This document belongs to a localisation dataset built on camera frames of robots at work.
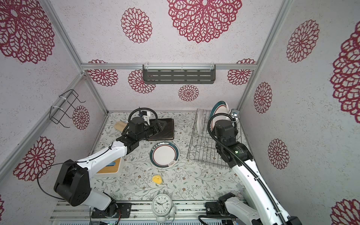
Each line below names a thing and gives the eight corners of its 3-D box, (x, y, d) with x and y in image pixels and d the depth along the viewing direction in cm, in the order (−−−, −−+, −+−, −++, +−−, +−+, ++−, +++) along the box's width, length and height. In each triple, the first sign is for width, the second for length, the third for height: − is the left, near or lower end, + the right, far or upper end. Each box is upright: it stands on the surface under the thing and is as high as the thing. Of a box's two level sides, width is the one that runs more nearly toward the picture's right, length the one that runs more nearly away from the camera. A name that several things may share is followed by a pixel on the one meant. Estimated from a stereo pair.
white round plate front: (148, 168, 91) (148, 166, 89) (152, 143, 103) (151, 141, 101) (179, 168, 91) (179, 166, 89) (179, 143, 103) (179, 141, 101)
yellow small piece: (152, 183, 85) (152, 182, 82) (153, 176, 87) (153, 175, 85) (161, 183, 85) (161, 182, 82) (162, 176, 87) (161, 175, 85)
